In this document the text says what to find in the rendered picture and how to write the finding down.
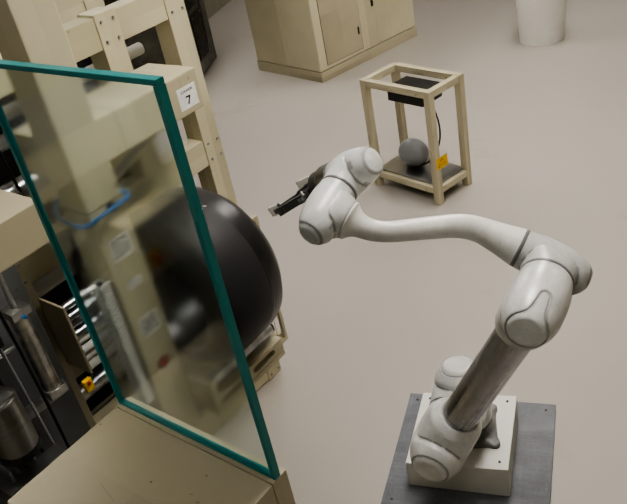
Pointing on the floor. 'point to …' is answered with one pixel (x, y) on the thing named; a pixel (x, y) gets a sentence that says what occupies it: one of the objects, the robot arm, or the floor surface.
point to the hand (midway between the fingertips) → (286, 198)
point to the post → (29, 31)
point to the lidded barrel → (541, 21)
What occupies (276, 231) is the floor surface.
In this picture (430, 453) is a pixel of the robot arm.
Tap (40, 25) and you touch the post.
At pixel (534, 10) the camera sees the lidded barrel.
